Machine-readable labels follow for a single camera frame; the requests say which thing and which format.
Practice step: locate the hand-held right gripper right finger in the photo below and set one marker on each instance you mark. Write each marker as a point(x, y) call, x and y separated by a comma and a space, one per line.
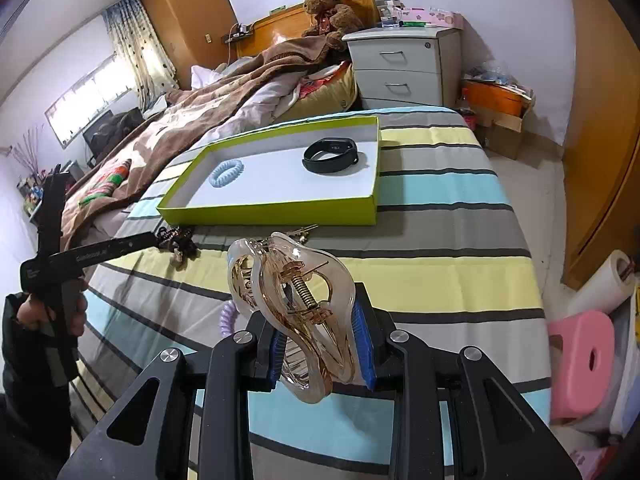
point(359, 345)

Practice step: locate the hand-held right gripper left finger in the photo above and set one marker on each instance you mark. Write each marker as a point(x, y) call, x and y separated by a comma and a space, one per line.
point(277, 360)

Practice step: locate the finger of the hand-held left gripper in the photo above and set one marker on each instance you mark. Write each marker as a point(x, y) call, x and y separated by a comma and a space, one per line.
point(144, 241)

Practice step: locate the clear amber hair claw clip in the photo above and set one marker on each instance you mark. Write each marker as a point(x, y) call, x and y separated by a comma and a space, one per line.
point(299, 287)

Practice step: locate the green shallow cardboard box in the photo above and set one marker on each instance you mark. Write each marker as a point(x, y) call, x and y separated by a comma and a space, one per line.
point(280, 185)

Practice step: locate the person's left forearm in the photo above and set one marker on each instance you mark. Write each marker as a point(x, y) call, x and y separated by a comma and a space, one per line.
point(25, 375)

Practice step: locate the person's left hand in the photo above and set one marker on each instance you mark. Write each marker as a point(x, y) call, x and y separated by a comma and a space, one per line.
point(30, 316)

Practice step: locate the red green plaid cushion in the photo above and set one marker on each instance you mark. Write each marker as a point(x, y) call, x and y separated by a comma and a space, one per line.
point(107, 180)

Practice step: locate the striped bed sheet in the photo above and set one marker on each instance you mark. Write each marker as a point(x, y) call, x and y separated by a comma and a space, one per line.
point(450, 260)

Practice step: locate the dried flower branches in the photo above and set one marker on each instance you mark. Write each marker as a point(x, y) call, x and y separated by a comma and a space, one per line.
point(27, 155)

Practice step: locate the brown patterned blanket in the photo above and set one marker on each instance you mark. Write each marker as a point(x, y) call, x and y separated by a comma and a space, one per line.
point(190, 115)

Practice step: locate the window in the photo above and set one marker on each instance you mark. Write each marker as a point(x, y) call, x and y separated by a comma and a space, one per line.
point(85, 100)

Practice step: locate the white duvet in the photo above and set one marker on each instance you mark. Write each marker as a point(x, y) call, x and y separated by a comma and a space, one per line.
point(265, 102)

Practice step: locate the patterned curtain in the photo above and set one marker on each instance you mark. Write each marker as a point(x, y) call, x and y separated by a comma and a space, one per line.
point(135, 45)

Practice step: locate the black smart wristband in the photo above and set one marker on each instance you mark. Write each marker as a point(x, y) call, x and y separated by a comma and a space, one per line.
point(332, 144)

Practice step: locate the pink plastic stool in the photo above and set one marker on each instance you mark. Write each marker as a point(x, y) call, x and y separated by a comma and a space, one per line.
point(575, 385)

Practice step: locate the tall wooden wardrobe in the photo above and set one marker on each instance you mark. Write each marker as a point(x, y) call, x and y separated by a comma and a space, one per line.
point(185, 20)

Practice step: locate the yellow pillow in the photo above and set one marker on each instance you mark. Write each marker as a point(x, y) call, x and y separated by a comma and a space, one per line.
point(325, 100)

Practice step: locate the power strip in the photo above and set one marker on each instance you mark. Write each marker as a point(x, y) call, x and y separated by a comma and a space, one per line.
point(240, 32)

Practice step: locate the white paper roll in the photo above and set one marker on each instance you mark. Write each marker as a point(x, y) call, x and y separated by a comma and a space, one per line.
point(600, 285)

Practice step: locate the wooden headboard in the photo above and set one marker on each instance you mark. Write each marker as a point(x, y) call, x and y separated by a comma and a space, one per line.
point(280, 30)

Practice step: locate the brown cardboard box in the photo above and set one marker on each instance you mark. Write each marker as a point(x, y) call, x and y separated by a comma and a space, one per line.
point(505, 135)

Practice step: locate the grey drawer nightstand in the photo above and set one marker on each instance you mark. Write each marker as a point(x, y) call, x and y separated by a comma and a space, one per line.
point(400, 70)

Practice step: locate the orange box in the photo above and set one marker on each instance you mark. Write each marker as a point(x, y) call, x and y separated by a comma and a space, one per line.
point(495, 100)

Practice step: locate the brown teddy bear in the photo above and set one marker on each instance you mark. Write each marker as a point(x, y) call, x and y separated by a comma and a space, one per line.
point(330, 15)

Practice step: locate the clear plastic bag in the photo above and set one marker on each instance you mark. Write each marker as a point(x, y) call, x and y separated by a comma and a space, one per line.
point(492, 72)

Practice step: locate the large wooden closet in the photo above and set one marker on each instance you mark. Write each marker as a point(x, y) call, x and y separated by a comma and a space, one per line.
point(600, 135)

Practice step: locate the clear glass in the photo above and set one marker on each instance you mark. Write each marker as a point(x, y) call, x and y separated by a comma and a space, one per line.
point(391, 16)

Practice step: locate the pink floral box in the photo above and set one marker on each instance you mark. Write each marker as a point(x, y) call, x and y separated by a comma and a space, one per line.
point(440, 17)

